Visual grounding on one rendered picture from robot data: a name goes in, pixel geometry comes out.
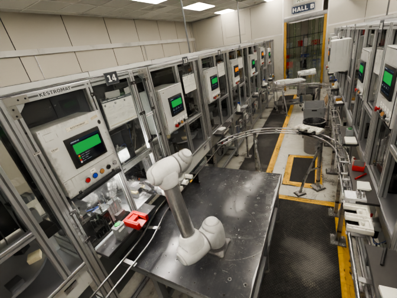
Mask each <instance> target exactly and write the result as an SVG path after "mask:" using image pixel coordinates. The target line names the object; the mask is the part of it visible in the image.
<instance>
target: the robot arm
mask: <svg viewBox="0 0 397 298"><path fill-rule="evenodd" d="M192 160H193V155H192V153H191V151H190V150H188V149H186V148H185V149H182V150H180V151H179V152H178V153H175V154H173V155H171V156H169V157H166V158H163V159H162V160H160V161H158V162H156V163H155V164H153V165H152V166H151V167H150V168H149V169H148V171H147V179H148V180H145V181H144V182H139V184H145V185H147V186H149V187H150V188H151V190H147V189H142V190H141V191H143V192H146V193H148V194H149V195H156V194H159V195H163V196H165V197H166V198H167V202H168V204H169V206H170V209H171V211H172V213H173V216H174V219H175V221H176V224H177V226H178V229H179V231H180V237H179V247H178V248H177V258H178V259H179V260H180V262H181V263H182V264H183V265H192V264H194V263H196V262H197V261H199V260H200V259H201V258H203V257H204V256H205V255H206V254H207V253H208V254H211V255H214V256H217V257H219V258H221V259H223V258H224V254H225V252H226V249H227V247H228V245H229V243H230V242H231V240H230V238H225V233H224V227H223V225H222V223H221V221H220V220H218V219H217V218H216V217H214V216H209V217H208V218H206V219H205V220H204V221H203V223H202V226H201V227H200V229H199V230H197V229H195V228H194V226H193V224H192V221H191V219H190V215H189V213H188V210H187V208H186V204H185V203H184V199H183V197H182V194H181V190H180V188H179V187H180V185H181V184H182V182H183V180H184V178H185V172H186V171H187V170H188V168H189V167H190V165H191V163H192Z"/></svg>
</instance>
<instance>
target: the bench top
mask: <svg viewBox="0 0 397 298"><path fill-rule="evenodd" d="M231 170H232V171H231ZM281 177H282V174H279V173H267V172H261V171H250V170H239V169H228V168H221V167H210V166H204V167H203V168H202V170H201V171H200V172H199V173H198V179H199V181H200V183H193V182H191V183H190V187H189V188H188V189H187V190H186V191H185V192H184V194H183V195H182V197H183V199H184V203H185V204H186V208H187V210H188V213H189V215H190V219H191V221H192V224H193V226H194V228H195V229H197V230H199V229H200V227H201V226H202V223H203V221H204V220H205V219H206V218H208V217H209V216H214V217H216V218H217V219H218V220H220V221H221V223H222V225H223V227H224V233H225V238H230V240H231V242H230V243H229V245H228V247H227V249H226V252H225V254H224V258H223V259H221V258H219V257H217V256H214V255H211V254H208V253H207V254H206V255H205V256H204V257H203V258H201V259H200V260H199V261H197V262H196V263H194V264H192V265H183V264H182V263H181V262H180V260H179V259H178V258H177V248H178V247H179V237H180V231H179V229H178V226H177V224H176V221H175V219H174V216H173V213H172V211H171V210H168V211H167V213H166V214H165V216H164V218H163V220H162V222H161V224H160V229H158V230H157V233H156V234H155V236H154V238H153V240H152V241H151V243H150V244H149V246H148V247H147V249H146V250H145V251H144V252H143V254H142V255H141V256H140V257H139V259H138V260H137V261H136V263H137V264H136V266H134V267H135V268H137V269H139V270H141V271H144V272H146V273H148V274H150V275H152V276H155V277H157V278H160V279H161V280H164V281H166V282H169V283H171V284H173V285H175V286H177V287H180V288H182V289H184V290H186V291H189V292H191V293H194V294H196V295H198V296H200V297H202V298H251V297H252V293H253V288H254V285H255V281H256V276H257V273H258V269H259V265H260V261H261V257H262V253H263V248H264V245H265V241H266V236H267V233H268V229H269V224H270V221H271V217H272V213H273V209H274V205H275V201H276V196H277V193H278V189H279V184H280V181H281ZM255 178H256V179H255ZM234 181H235V182H234ZM167 208H168V204H167V203H166V204H165V206H164V207H163V208H162V209H161V210H160V211H159V212H158V213H157V215H156V216H155V217H154V218H153V219H152V221H151V223H150V225H149V226H158V224H159V222H160V220H161V218H162V216H163V215H164V213H165V211H166V210H167ZM145 228H146V227H145ZM145 228H144V230H143V231H142V232H141V233H140V234H139V235H138V236H137V237H136V239H135V240H134V241H133V242H132V244H131V245H130V246H129V247H128V248H127V249H126V250H125V251H124V253H123V254H122V255H121V256H120V257H119V260H120V261H121V260H122V259H123V258H124V256H125V255H126V254H127V253H128V252H129V251H130V250H131V248H132V247H133V246H134V245H135V244H136V243H137V241H138V240H139V239H140V237H141V235H142V234H143V232H144V231H145ZM155 230H156V229H147V230H146V232H145V233H144V236H143V237H142V238H141V240H140V241H139V242H138V244H137V245H136V247H135V248H134V249H133V250H132V251H131V252H130V254H129V255H128V256H127V257H126V258H127V259H129V260H131V261H133V262H134V261H135V260H136V258H137V257H138V256H139V254H140V253H141V252H142V251H143V250H144V248H145V247H146V246H147V244H148V243H149V241H150V240H151V238H152V236H153V234H154V232H155ZM244 284H246V285H247V286H244ZM223 294H225V296H223Z"/></svg>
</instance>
